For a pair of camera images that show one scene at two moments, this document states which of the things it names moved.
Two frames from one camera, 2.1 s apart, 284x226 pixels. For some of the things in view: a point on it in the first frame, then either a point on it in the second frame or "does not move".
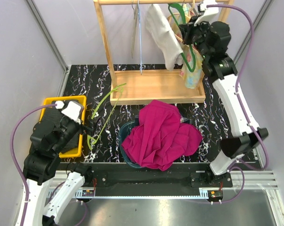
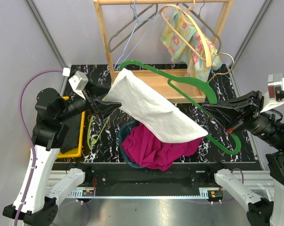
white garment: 164,37 to 155,117
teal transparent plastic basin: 122,134 does not move
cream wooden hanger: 180,14 to 206,46
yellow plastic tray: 76,152 does not move
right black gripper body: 195,35 to 252,112
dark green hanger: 182,17 to 171,81
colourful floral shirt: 192,58 to 184,43
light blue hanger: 139,38 to 137,21
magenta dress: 160,136 does not move
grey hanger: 135,12 to 133,19
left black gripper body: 89,128 to 92,101
